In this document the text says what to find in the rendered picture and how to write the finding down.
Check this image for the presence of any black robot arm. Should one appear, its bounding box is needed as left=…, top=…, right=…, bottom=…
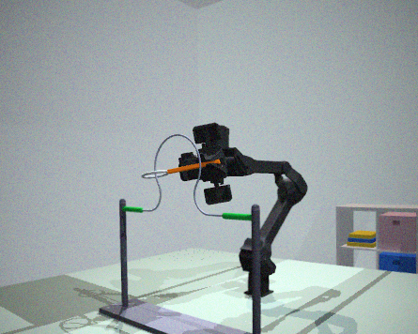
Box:
left=178, top=125, right=308, bottom=297

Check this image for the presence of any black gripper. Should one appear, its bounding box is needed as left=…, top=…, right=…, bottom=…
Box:
left=193, top=123, right=232, bottom=205

